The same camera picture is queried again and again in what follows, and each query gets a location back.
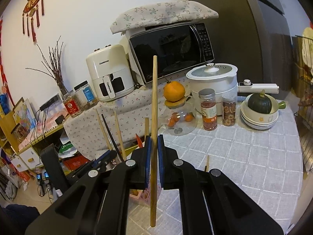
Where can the large orange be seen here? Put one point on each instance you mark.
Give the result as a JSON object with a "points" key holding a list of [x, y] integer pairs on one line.
{"points": [[174, 91]]}

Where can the red box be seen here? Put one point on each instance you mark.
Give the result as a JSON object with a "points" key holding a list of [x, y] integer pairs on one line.
{"points": [[77, 162]]}

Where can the floral microwave cover cloth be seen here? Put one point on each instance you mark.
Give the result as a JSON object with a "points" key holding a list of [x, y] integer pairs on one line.
{"points": [[166, 11]]}

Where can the framed picture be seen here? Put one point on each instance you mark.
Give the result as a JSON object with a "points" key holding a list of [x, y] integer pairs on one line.
{"points": [[24, 113]]}

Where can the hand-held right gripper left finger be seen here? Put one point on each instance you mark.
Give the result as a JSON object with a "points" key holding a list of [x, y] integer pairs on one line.
{"points": [[147, 156]]}

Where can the printed wooden chopstick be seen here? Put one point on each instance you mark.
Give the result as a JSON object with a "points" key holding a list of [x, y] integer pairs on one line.
{"points": [[207, 162]]}

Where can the blue label clear jar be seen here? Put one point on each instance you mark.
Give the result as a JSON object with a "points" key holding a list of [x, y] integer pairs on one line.
{"points": [[86, 94]]}

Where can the pink perforated utensil holder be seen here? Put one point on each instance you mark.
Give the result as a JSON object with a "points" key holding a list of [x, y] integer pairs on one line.
{"points": [[140, 197]]}

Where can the dark grey refrigerator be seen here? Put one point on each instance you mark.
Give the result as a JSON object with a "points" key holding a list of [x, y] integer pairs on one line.
{"points": [[256, 41]]}

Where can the black microwave oven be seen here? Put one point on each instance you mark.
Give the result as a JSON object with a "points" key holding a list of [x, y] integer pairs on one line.
{"points": [[176, 49]]}

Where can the jar of dried fruit slices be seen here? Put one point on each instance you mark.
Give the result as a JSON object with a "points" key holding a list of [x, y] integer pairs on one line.
{"points": [[229, 112]]}

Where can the cream air fryer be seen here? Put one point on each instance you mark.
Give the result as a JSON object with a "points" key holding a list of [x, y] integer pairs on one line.
{"points": [[107, 66]]}

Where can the small tangerine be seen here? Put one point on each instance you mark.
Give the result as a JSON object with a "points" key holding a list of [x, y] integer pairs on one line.
{"points": [[187, 117], [173, 123]]}

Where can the jar of red dried berries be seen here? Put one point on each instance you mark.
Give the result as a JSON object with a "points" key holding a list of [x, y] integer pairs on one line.
{"points": [[209, 112]]}

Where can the black chopstick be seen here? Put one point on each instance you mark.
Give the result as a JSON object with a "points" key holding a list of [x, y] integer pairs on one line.
{"points": [[110, 137]]}

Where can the dry branches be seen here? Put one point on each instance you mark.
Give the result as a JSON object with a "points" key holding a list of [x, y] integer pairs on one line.
{"points": [[60, 83]]}

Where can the dark green pumpkin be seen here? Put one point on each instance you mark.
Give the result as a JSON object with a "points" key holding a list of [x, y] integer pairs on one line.
{"points": [[259, 102]]}

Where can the wooden shelf unit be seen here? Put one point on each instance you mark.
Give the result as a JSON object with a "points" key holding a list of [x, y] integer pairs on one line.
{"points": [[5, 127]]}

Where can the black power strip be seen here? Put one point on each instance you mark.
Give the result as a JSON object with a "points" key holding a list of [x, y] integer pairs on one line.
{"points": [[50, 102]]}

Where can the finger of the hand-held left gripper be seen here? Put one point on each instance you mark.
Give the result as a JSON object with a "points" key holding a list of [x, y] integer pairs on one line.
{"points": [[107, 159]]}

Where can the white bowl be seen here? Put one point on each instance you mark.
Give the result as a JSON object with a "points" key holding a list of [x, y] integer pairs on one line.
{"points": [[256, 126]]}

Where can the green and white bag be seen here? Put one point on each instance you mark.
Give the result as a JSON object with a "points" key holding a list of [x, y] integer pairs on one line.
{"points": [[68, 148]]}

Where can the napa cabbage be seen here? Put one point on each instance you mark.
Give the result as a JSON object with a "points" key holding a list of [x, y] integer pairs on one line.
{"points": [[308, 46]]}

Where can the white electric cooking pot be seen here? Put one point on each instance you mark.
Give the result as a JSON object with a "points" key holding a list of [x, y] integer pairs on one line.
{"points": [[212, 83]]}

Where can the red label glass jar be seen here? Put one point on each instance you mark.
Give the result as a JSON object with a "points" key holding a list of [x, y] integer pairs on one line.
{"points": [[72, 106]]}

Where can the red tasselled wall ornament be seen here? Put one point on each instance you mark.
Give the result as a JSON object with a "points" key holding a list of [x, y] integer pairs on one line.
{"points": [[33, 2]]}

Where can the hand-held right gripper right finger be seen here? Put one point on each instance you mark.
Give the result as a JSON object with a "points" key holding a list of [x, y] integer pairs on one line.
{"points": [[161, 156]]}

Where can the floral tablecloth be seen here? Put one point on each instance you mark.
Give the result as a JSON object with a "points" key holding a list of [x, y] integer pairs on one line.
{"points": [[85, 124]]}

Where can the glass jar with wooden lid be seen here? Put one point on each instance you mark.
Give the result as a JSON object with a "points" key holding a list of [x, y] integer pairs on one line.
{"points": [[179, 129]]}

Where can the red plastic spoon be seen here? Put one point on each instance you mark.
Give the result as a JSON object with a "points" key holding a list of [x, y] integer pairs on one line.
{"points": [[139, 140]]}

